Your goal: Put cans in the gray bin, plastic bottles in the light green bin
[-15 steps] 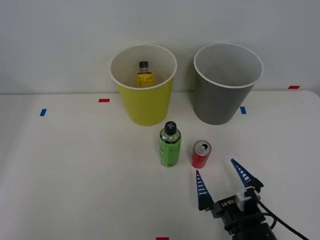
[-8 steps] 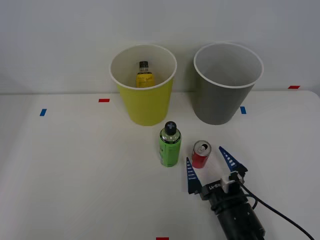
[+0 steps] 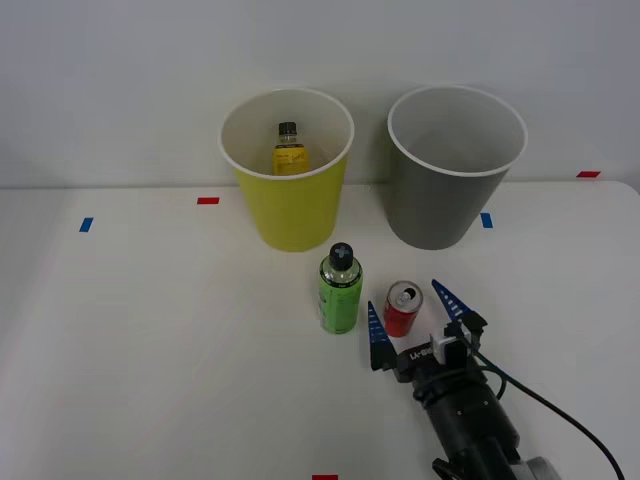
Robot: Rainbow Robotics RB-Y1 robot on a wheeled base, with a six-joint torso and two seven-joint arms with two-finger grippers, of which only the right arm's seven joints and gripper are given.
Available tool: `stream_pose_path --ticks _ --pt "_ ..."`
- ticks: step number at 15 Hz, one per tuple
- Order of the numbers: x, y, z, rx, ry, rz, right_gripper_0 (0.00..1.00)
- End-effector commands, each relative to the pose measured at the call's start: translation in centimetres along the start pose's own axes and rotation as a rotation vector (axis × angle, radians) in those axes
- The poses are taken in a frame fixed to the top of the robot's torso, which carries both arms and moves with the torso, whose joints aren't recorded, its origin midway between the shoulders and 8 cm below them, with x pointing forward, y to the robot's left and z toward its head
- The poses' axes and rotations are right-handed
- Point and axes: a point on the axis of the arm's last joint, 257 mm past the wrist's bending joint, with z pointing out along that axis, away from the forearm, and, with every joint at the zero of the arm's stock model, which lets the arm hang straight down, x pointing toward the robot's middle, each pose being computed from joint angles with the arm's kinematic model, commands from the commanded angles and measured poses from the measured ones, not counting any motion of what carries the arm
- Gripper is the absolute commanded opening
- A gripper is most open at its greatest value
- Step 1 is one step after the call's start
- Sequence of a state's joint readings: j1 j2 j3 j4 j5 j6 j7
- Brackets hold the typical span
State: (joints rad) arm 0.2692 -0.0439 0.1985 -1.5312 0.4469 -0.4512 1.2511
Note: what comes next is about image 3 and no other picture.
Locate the green label plastic bottle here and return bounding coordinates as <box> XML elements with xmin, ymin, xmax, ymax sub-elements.
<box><xmin>317</xmin><ymin>242</ymin><xmax>363</xmax><ymax>336</ymax></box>

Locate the yellow-green plastic waste bin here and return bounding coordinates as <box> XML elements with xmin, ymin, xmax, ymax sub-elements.
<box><xmin>218</xmin><ymin>87</ymin><xmax>356</xmax><ymax>253</ymax></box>

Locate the grey plastic waste bin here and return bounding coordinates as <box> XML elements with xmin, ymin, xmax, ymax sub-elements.
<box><xmin>386</xmin><ymin>84</ymin><xmax>529</xmax><ymax>251</ymax></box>

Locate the red drink can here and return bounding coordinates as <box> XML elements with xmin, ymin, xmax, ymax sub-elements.
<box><xmin>383</xmin><ymin>279</ymin><xmax>424</xmax><ymax>339</ymax></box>

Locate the yellow label plastic bottle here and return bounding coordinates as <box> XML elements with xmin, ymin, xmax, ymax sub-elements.
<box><xmin>271</xmin><ymin>121</ymin><xmax>312</xmax><ymax>177</ymax></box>

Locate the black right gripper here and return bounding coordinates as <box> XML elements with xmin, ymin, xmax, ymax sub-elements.
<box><xmin>367</xmin><ymin>279</ymin><xmax>489</xmax><ymax>387</ymax></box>

